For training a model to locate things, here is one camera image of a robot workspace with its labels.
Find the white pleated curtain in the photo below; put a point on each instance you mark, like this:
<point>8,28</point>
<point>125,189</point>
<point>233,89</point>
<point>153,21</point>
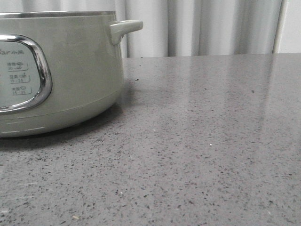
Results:
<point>193,27</point>

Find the pale green electric cooking pot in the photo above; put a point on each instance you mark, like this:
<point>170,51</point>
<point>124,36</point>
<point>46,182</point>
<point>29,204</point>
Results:
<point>58,68</point>

